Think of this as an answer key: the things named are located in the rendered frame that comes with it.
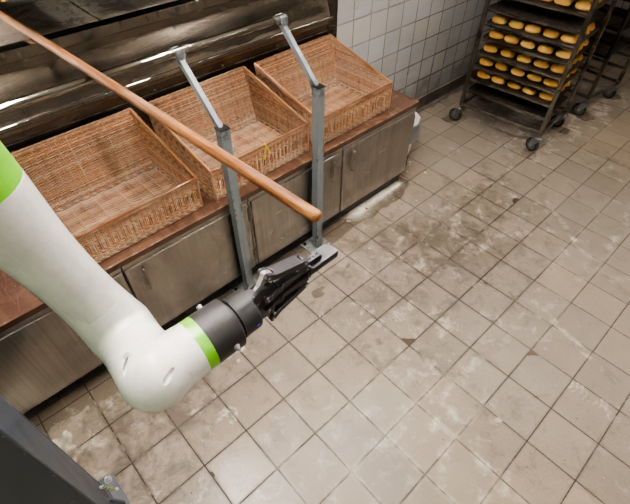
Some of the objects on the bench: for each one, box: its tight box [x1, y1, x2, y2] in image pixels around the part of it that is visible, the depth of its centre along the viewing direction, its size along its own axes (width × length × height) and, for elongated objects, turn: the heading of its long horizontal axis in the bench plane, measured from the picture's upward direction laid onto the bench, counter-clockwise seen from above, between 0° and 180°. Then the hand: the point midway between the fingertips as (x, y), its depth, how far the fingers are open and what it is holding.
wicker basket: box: [149, 66, 309, 201], centre depth 206 cm, size 49×56×28 cm
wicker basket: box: [10, 108, 204, 264], centre depth 178 cm, size 49×56×28 cm
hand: (319, 258), depth 84 cm, fingers closed
